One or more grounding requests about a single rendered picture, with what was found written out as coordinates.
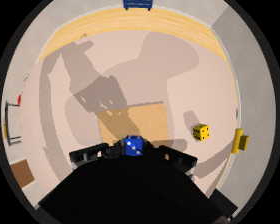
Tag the yellow die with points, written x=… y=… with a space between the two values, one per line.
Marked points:
x=201 y=132

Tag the blue die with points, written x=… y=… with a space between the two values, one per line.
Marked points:
x=133 y=145

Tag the tan square mat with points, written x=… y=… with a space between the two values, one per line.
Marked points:
x=149 y=121

